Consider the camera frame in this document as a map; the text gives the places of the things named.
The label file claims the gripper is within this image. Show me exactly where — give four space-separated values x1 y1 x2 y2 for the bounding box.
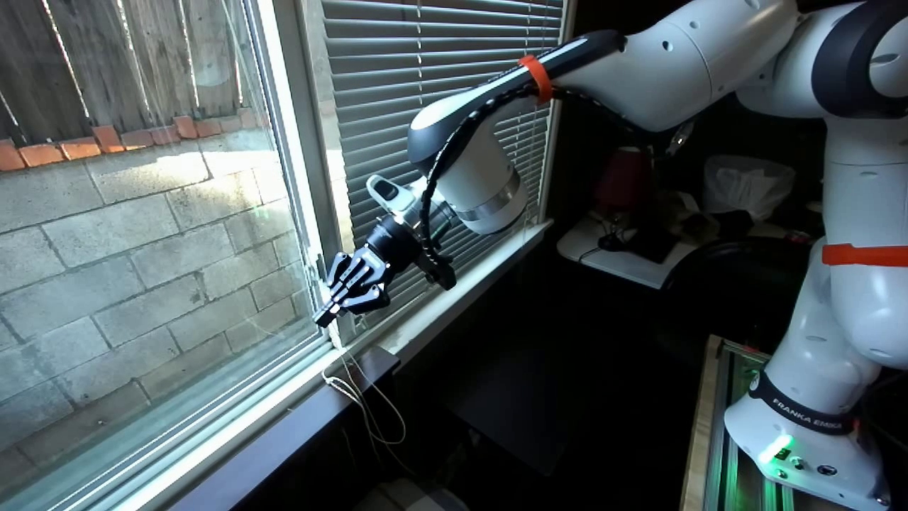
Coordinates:
314 214 426 329

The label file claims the red lamp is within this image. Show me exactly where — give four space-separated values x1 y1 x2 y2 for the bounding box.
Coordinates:
594 145 655 215

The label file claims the white cord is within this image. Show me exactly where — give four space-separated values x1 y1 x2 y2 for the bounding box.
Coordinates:
306 259 409 458

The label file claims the black office chair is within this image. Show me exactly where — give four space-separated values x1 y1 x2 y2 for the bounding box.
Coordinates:
658 238 818 348

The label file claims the window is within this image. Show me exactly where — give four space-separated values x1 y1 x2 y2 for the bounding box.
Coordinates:
0 0 577 511

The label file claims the white plastic bag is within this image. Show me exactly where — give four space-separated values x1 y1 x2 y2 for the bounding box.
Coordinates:
702 154 797 222

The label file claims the white table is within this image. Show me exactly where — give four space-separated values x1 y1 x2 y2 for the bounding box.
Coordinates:
556 211 710 290

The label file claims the white window blind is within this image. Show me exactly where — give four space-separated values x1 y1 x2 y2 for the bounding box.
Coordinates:
319 0 568 334

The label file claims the wooden fence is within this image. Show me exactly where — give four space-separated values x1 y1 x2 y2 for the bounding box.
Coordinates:
0 0 260 146

